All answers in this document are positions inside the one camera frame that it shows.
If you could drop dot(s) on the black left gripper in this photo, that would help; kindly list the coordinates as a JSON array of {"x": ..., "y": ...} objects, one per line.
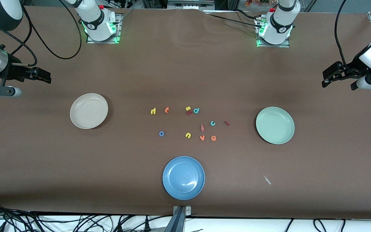
[{"x": 352, "y": 70}]

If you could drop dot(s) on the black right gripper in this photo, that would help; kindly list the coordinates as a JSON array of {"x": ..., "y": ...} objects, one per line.
[{"x": 15, "y": 71}]

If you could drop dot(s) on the yellow foam letter h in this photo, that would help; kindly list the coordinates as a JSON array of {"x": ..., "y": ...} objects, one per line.
[{"x": 153, "y": 111}]

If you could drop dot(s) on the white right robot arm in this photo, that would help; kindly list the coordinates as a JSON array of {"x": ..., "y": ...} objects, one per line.
[{"x": 93, "y": 22}]

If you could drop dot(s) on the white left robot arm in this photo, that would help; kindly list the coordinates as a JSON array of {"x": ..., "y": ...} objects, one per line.
[{"x": 280, "y": 22}]

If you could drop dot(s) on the beige brown plate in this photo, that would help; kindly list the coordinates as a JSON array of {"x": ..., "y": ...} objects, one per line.
[{"x": 89, "y": 111}]

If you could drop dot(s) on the pale green plate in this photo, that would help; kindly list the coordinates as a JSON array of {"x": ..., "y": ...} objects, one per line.
[{"x": 275, "y": 125}]

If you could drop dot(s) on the orange background object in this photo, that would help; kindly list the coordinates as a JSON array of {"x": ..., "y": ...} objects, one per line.
[{"x": 256, "y": 2}]

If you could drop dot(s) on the white tape scrap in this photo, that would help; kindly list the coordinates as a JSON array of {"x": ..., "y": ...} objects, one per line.
[{"x": 267, "y": 179}]

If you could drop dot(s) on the brown table cover sheet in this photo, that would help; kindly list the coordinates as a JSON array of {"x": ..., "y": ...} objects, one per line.
[{"x": 185, "y": 64}]

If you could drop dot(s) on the yellow foam letter n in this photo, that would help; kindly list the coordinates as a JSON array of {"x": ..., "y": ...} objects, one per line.
[{"x": 187, "y": 133}]

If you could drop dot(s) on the grey metal box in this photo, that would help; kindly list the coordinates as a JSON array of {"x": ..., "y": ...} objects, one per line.
[{"x": 190, "y": 4}]

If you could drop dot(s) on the black power plug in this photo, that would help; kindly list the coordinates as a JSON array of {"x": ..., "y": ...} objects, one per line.
[
  {"x": 120, "y": 228},
  {"x": 147, "y": 225}
]

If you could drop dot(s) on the blue plate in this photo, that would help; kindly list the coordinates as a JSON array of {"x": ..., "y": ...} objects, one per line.
[{"x": 183, "y": 178}]

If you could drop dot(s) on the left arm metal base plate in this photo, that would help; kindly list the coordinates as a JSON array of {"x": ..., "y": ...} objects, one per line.
[{"x": 274, "y": 46}]

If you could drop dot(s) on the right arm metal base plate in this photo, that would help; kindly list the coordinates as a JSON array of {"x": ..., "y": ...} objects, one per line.
[{"x": 103, "y": 42}]

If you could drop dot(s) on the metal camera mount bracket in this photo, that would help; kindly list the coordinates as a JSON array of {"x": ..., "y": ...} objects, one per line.
[{"x": 179, "y": 220}]

